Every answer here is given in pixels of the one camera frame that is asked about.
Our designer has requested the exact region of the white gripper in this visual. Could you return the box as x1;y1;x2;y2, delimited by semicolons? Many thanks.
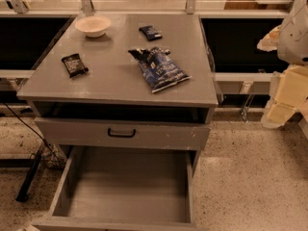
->
257;0;308;128

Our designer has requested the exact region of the blue chip bag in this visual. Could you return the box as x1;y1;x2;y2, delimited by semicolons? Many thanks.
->
129;47;191;93

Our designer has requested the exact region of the grey drawer cabinet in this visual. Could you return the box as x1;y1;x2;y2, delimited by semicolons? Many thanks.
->
16;13;219;152

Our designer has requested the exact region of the open grey bottom drawer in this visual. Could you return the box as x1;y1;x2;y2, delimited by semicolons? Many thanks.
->
33;146;197;231

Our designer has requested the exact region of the closed grey drawer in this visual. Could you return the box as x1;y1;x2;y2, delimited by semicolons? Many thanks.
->
35;117;210;150

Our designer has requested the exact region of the small dark blue snack packet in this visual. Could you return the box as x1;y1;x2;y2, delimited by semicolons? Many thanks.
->
139;25;163;41

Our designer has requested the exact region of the white bowl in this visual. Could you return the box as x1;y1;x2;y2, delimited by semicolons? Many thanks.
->
75;16;112;38

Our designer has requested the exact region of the black snack packet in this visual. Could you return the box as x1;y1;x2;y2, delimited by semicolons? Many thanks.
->
62;53;89;78

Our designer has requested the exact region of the black power strip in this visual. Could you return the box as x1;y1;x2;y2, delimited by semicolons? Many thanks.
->
16;150;41;202

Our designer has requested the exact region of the metal bracket under shelf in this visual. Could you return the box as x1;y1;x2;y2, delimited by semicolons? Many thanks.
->
240;81;254;122

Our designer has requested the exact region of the black drawer handle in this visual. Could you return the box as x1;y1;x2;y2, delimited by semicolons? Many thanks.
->
107;128;136;139

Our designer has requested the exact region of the black floor cable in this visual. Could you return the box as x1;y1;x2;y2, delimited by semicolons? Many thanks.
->
0;101;65;167

